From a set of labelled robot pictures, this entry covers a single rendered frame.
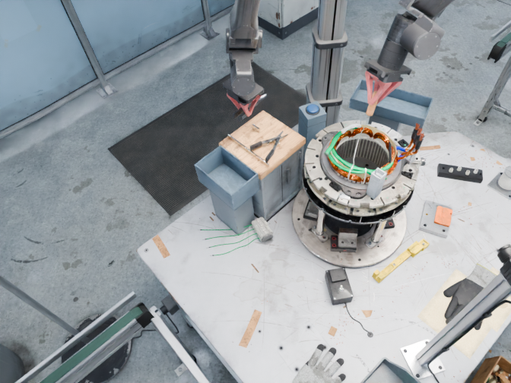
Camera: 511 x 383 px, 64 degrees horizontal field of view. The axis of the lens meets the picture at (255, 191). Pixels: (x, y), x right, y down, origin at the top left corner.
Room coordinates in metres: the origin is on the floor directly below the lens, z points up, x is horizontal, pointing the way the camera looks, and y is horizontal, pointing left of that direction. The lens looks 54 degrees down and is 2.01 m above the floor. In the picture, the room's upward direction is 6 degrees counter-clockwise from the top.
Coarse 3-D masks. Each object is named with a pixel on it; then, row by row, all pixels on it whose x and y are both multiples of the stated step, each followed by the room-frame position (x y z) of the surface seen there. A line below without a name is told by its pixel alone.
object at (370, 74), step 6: (366, 72) 0.76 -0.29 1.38; (372, 72) 0.75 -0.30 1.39; (366, 78) 0.76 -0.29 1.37; (372, 78) 0.75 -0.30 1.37; (378, 78) 0.73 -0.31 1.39; (372, 84) 0.75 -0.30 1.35; (384, 84) 0.71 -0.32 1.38; (390, 84) 0.71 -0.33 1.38; (372, 90) 0.74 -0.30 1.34; (378, 90) 0.72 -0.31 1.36; (384, 90) 0.71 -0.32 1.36; (378, 96) 0.71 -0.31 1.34; (372, 102) 0.72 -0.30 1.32
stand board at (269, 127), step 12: (252, 120) 0.96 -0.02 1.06; (264, 120) 0.96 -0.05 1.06; (276, 120) 0.95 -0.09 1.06; (240, 132) 0.91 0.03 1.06; (252, 132) 0.91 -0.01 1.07; (264, 132) 0.90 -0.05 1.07; (276, 132) 0.90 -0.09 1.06; (288, 132) 0.89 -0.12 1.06; (228, 144) 0.87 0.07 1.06; (264, 144) 0.85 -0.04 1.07; (288, 144) 0.84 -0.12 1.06; (300, 144) 0.84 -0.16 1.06; (240, 156) 0.82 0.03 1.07; (252, 156) 0.81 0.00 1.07; (264, 156) 0.81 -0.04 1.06; (276, 156) 0.80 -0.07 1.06; (288, 156) 0.81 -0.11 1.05; (252, 168) 0.76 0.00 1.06; (264, 168) 0.76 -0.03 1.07
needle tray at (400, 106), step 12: (360, 84) 1.10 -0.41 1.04; (360, 96) 1.07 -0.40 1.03; (396, 96) 1.03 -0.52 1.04; (408, 96) 1.01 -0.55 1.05; (420, 96) 1.00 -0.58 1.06; (360, 108) 1.00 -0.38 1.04; (384, 108) 0.96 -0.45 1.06; (396, 108) 0.99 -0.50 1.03; (408, 108) 0.98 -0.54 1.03; (420, 108) 0.98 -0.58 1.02; (372, 120) 0.98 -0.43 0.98; (384, 120) 0.96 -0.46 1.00; (396, 120) 0.93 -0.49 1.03; (408, 120) 0.91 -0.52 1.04; (420, 120) 0.89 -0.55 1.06
